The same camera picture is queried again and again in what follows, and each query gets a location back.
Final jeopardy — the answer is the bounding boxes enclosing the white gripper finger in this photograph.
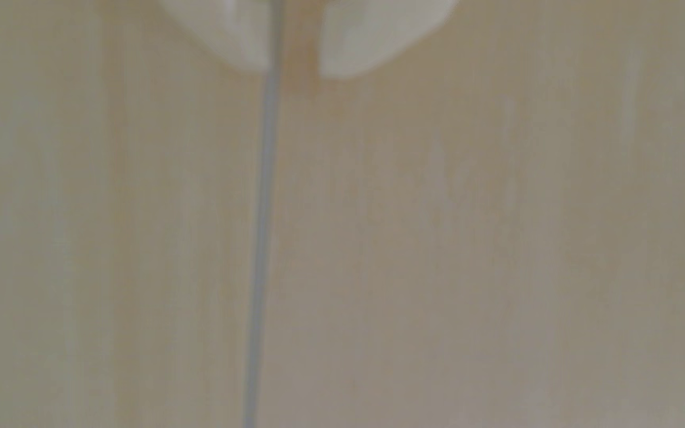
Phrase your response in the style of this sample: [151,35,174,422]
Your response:
[158,0,272,73]
[319,0,457,79]

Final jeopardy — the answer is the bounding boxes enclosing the light plywood sheet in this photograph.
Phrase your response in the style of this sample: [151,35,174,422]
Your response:
[0,0,278,428]

